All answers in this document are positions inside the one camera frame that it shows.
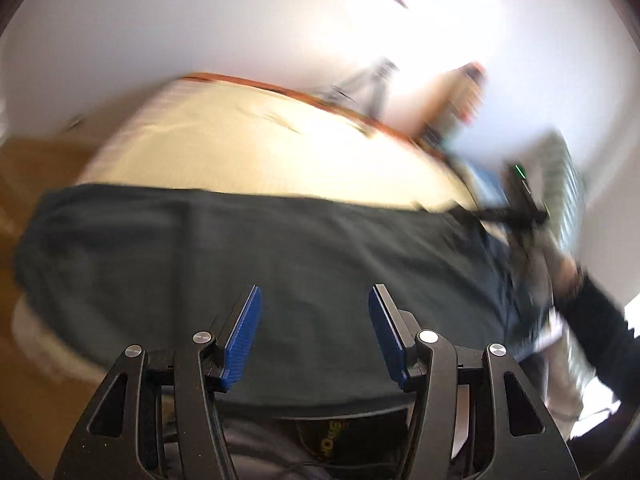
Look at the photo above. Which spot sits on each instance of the orange wooden bed frame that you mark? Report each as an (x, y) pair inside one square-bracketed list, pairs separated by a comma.
[(300, 95)]

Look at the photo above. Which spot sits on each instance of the dark green pants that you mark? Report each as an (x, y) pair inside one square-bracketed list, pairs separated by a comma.
[(250, 250)]

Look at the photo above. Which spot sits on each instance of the white radiator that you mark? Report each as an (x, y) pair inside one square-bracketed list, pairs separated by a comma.
[(565, 175)]

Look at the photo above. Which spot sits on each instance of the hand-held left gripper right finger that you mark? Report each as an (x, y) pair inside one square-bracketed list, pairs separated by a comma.
[(387, 340)]

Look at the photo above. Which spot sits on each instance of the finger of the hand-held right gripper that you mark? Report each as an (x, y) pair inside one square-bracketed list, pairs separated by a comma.
[(492, 215)]

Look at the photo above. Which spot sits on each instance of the person's right forearm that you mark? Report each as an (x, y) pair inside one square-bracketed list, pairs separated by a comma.
[(605, 325)]

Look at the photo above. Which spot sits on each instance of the person's right hand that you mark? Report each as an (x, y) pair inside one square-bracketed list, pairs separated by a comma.
[(562, 275)]

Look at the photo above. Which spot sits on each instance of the small black tripod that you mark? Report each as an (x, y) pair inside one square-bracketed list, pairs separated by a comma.
[(370, 82)]

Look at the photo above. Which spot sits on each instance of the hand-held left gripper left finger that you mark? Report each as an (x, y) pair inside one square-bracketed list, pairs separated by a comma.
[(242, 340)]

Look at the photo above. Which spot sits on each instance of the folded blue jeans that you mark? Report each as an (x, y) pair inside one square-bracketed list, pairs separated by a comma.
[(485, 180)]

